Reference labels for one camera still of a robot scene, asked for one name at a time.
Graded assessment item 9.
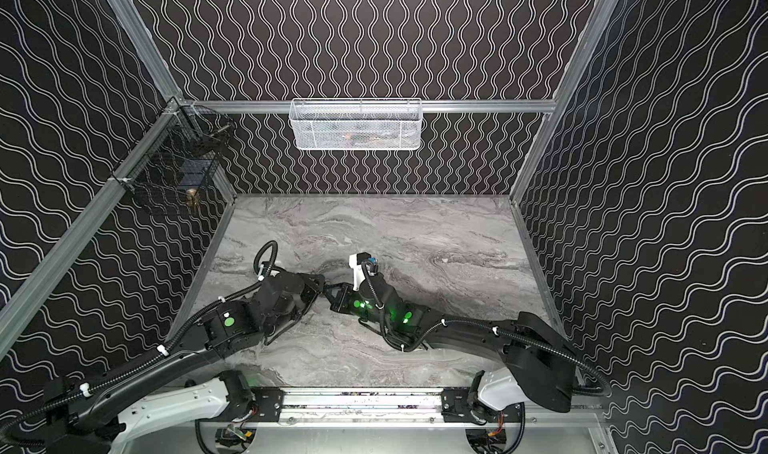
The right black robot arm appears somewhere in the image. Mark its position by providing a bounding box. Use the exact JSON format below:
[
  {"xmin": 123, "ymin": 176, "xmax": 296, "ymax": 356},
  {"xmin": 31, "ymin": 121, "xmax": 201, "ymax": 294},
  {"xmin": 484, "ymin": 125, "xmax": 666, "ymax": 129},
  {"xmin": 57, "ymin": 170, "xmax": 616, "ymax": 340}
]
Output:
[{"xmin": 325, "ymin": 275, "xmax": 611, "ymax": 413}]

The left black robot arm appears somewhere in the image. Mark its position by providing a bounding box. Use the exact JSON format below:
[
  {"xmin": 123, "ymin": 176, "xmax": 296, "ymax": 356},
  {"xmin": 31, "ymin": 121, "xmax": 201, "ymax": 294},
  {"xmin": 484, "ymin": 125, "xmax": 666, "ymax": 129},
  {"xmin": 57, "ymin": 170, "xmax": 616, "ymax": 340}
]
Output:
[{"xmin": 1, "ymin": 241, "xmax": 326, "ymax": 453}]

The brass padlock in basket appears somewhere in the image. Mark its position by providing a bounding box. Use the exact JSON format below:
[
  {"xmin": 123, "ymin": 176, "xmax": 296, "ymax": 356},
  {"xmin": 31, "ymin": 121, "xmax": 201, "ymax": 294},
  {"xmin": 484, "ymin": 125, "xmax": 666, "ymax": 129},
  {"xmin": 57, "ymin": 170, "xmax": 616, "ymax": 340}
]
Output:
[{"xmin": 185, "ymin": 188, "xmax": 200, "ymax": 210}]

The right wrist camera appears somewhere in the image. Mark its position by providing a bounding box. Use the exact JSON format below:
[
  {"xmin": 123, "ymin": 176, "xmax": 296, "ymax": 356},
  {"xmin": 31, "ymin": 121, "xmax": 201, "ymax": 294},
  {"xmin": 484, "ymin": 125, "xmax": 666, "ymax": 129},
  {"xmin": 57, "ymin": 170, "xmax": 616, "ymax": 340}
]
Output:
[{"xmin": 349, "ymin": 252, "xmax": 377, "ymax": 291}]

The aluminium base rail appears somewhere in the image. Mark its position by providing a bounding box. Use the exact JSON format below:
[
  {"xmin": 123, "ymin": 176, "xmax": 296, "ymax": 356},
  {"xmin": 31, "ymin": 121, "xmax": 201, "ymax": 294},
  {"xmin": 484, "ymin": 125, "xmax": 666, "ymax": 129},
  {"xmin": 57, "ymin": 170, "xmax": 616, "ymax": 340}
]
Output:
[{"xmin": 119, "ymin": 385, "xmax": 607, "ymax": 429}]

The white wire mesh basket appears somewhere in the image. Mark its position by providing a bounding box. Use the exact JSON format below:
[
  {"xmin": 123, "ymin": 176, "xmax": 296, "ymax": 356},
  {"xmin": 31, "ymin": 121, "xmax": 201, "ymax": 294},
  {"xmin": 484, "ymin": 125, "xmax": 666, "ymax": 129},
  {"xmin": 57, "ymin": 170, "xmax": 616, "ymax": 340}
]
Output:
[{"xmin": 289, "ymin": 98, "xmax": 424, "ymax": 151}]

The black wire basket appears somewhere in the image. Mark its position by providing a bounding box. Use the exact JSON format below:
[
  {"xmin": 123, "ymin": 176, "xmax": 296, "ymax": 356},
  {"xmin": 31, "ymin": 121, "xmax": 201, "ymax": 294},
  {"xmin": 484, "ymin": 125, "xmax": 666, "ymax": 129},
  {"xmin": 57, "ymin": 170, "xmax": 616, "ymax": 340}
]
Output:
[{"xmin": 116, "ymin": 97, "xmax": 236, "ymax": 218}]

